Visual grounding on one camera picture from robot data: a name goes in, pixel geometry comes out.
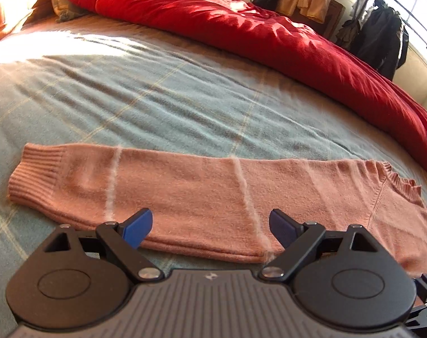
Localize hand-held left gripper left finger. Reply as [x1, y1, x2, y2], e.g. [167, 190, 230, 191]
[41, 208, 165, 283]

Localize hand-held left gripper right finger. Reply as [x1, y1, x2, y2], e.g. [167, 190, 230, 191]
[259, 208, 381, 284]

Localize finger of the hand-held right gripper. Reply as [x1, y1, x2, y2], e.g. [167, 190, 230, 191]
[405, 304, 427, 332]
[412, 274, 427, 305]

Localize pink knit sweater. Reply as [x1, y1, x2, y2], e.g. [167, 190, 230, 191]
[7, 143, 427, 279]

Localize metal clothes rack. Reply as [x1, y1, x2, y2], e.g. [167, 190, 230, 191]
[354, 0, 427, 62]

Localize blue-grey plaid blanket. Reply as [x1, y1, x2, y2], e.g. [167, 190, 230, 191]
[0, 17, 427, 338]

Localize red duvet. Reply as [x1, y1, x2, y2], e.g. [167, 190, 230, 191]
[66, 0, 427, 185]

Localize olive jacket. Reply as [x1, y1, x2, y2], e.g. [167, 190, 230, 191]
[335, 16, 362, 50]

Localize black jackets on rack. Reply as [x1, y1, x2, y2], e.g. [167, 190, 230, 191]
[350, 4, 410, 81]

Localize wooden cabinet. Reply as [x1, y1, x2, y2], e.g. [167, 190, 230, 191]
[275, 0, 347, 40]

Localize beige clothing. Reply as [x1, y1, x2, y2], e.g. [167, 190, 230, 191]
[282, 0, 328, 25]

